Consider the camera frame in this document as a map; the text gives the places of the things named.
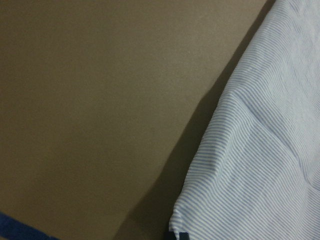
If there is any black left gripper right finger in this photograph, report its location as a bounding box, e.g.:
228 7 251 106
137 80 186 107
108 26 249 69
179 232 190 240

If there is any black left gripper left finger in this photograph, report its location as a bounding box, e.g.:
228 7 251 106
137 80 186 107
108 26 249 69
163 231 177 240

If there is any light blue striped shirt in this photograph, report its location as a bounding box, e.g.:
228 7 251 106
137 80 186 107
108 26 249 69
169 0 320 240

